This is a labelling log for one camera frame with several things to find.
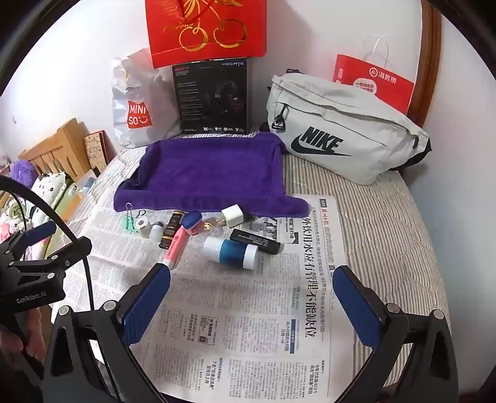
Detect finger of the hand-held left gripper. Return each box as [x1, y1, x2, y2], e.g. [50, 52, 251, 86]
[46, 236, 94, 272]
[6, 221, 57, 250]

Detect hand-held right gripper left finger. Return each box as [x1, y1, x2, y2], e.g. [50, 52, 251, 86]
[41, 263, 173, 403]

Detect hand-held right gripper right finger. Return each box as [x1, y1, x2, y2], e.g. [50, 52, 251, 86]
[331, 265, 460, 403]

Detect green binder clip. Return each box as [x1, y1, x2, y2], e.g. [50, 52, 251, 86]
[123, 201, 146, 232]

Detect pink highlighter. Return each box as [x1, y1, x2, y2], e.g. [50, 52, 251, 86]
[162, 227, 190, 270]

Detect dark brown bottle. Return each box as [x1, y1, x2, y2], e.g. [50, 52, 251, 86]
[159, 210, 184, 249]

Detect blue and pink case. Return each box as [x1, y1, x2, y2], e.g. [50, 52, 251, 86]
[182, 211, 202, 236]

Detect blue and white bottle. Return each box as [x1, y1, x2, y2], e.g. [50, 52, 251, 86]
[203, 236, 259, 269]

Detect black tube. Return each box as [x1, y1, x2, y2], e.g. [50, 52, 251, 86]
[230, 228, 285, 255]

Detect white USB charger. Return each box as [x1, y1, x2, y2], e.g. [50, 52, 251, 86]
[215, 205, 246, 228]

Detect person's left hand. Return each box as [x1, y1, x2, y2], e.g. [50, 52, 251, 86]
[0, 309, 46, 367]

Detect white polka dot cloth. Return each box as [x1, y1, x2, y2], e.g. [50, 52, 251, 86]
[29, 170, 74, 218]

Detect purple fuzzy item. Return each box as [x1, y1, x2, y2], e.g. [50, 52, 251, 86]
[10, 161, 37, 190]

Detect striped bed sheet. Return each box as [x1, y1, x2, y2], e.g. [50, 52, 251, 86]
[50, 124, 450, 403]

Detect newspaper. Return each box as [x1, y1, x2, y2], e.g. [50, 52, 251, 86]
[62, 186, 342, 403]

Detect patterned notebook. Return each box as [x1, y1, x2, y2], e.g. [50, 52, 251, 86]
[84, 131, 118, 173]

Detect wooden headboard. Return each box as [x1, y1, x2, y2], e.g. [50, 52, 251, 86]
[17, 118, 117, 183]

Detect purple towel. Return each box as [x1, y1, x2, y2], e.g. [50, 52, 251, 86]
[113, 132, 311, 218]

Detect white plastic shopping bag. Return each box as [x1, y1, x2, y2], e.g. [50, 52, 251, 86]
[112, 48, 183, 148]

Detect grey waist bag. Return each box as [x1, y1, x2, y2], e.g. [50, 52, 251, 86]
[267, 70, 432, 185]

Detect black headset box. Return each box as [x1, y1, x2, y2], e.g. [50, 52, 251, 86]
[172, 59, 249, 135]

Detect black cable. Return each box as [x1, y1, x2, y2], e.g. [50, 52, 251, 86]
[0, 176, 94, 311]

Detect red paper bag white handles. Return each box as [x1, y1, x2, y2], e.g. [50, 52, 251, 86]
[332, 34, 415, 116]

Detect wooden door frame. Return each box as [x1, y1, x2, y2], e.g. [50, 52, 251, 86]
[403, 0, 442, 128]

